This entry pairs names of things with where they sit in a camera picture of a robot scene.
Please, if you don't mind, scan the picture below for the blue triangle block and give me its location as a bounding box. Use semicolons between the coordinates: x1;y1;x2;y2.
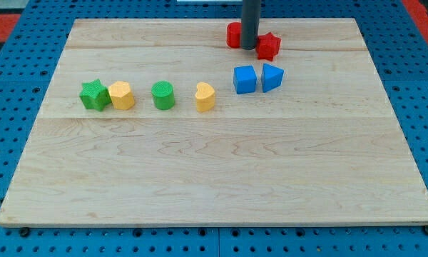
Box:
261;64;285;93

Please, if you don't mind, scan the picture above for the green star block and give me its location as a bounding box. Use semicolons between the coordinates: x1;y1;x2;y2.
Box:
79;79;111;111

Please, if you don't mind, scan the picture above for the yellow heart block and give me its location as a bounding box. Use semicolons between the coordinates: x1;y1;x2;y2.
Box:
195;81;215;112

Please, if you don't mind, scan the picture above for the yellow hexagon block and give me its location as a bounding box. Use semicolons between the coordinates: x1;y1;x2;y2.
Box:
108;81;135;110

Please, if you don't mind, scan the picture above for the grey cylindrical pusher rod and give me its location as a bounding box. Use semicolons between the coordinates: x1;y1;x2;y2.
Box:
240;0;261;50

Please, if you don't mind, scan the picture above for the green cylinder block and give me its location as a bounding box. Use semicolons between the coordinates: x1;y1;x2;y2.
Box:
151;81;175;110

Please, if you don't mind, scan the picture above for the blue cube block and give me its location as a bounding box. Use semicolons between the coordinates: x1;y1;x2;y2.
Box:
233;65;257;94

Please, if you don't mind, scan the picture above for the light wooden board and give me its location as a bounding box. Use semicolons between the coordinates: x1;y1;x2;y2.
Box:
0;18;428;228

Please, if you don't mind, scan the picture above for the red circle block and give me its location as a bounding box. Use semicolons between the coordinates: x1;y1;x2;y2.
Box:
226;21;242;49

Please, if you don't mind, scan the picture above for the red star block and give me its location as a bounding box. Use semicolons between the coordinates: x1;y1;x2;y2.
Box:
255;32;281;61

